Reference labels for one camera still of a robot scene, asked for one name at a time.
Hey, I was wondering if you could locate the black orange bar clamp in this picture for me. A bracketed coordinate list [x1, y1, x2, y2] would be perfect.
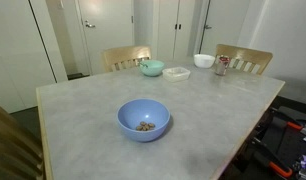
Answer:
[247, 135, 294, 179]
[269, 108, 305, 132]

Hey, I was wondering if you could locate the teal bowl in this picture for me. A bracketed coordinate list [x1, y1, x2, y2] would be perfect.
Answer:
[138, 59, 166, 78]

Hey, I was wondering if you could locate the white door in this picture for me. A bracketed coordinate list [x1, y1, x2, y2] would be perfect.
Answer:
[198, 0, 252, 58]
[74, 0, 136, 76]

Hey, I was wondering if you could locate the white bowl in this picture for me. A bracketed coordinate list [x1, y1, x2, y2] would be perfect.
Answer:
[193, 53, 216, 70]

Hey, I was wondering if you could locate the clear plastic box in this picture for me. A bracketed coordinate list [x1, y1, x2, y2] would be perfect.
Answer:
[161, 66, 191, 83]

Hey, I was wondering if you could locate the wooden slat-back chair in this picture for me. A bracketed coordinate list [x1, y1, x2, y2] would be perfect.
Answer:
[215, 43, 274, 76]
[0, 100, 46, 180]
[101, 45, 153, 73]

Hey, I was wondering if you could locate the red silver soda can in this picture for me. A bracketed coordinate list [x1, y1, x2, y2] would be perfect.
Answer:
[214, 54, 231, 77]

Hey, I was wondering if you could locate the blue plastic bowl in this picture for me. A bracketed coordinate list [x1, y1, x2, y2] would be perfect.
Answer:
[116, 98, 171, 143]

